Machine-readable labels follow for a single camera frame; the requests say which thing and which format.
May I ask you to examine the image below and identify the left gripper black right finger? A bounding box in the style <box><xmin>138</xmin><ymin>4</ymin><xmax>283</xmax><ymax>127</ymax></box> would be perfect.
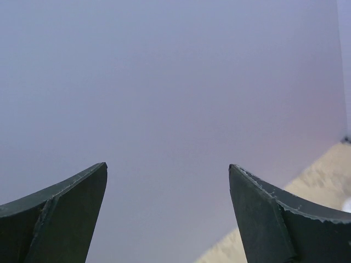
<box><xmin>229</xmin><ymin>164</ymin><xmax>350</xmax><ymax>263</ymax></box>

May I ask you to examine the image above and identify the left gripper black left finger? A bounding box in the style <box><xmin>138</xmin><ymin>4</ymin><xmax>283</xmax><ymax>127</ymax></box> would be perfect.
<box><xmin>1</xmin><ymin>162</ymin><xmax>107</xmax><ymax>263</ymax></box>

